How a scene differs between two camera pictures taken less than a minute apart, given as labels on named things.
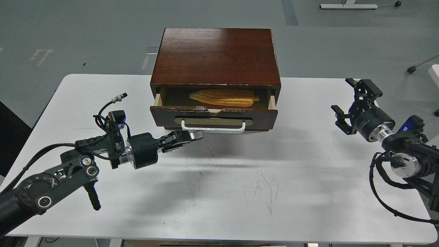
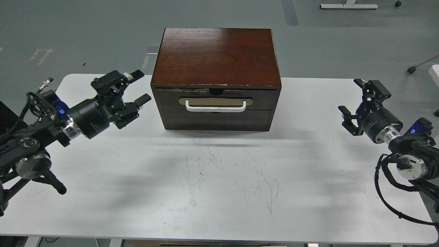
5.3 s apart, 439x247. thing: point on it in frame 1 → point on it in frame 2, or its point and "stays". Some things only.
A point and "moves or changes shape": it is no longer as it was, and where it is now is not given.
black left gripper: (141, 149) → (93, 117)
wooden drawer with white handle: (173, 108) moves or changes shape
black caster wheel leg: (412, 69) stays
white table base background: (349, 4) stays
